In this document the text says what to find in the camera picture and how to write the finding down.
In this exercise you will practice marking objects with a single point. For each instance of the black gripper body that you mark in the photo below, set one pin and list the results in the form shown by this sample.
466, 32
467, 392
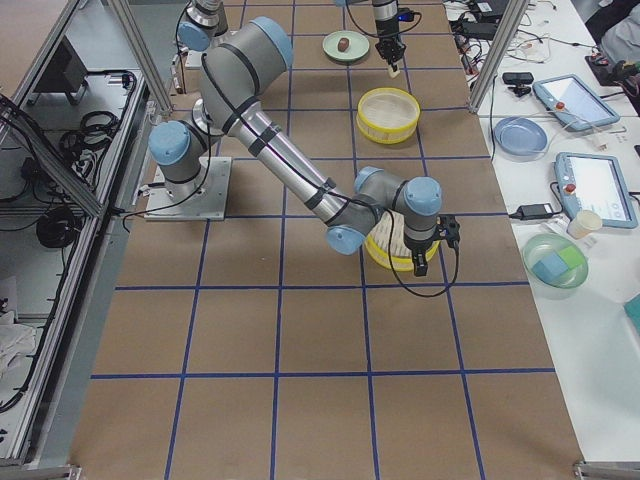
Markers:
385, 31
417, 249

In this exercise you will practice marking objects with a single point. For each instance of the white steamed bun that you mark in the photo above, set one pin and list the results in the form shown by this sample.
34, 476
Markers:
394, 72

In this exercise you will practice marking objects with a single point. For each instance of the brown steamed bun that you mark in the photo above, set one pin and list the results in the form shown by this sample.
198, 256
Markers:
343, 44

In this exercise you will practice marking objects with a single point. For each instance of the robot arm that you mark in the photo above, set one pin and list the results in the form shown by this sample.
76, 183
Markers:
234, 74
204, 23

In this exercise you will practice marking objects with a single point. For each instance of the yellow rimmed bamboo steamer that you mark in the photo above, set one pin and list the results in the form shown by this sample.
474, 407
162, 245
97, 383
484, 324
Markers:
387, 115

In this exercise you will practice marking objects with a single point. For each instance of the light green plate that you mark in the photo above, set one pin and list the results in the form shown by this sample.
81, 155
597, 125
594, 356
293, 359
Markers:
358, 49

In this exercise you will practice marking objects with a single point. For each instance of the black power brick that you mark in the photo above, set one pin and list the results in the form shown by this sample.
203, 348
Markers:
539, 211

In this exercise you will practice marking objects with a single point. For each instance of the black webcam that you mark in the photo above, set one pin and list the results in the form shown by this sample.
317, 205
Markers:
519, 83

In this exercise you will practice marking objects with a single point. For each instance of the blue sponge block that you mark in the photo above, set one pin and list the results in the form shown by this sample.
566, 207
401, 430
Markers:
549, 268

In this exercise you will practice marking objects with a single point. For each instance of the green glass bowl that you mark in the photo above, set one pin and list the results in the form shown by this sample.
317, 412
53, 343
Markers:
540, 245

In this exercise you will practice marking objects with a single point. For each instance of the light blue plate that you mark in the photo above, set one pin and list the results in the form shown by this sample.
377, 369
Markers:
520, 137

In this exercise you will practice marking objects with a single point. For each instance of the green sponge block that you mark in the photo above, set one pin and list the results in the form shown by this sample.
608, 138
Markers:
572, 257

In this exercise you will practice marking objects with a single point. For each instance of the white paper cup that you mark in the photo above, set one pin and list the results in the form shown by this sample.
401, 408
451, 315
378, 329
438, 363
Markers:
584, 223

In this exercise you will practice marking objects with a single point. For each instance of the blue teach pendant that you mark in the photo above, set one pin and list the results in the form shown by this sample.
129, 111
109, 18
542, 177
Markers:
573, 103
594, 183

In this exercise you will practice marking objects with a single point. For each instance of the black monitor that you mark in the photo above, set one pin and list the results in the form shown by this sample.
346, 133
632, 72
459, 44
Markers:
65, 74

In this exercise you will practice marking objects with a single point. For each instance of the aluminium frame post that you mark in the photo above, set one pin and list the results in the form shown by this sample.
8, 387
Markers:
506, 30

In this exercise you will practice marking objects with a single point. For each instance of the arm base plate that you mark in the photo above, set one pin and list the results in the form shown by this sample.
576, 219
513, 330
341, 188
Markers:
204, 198

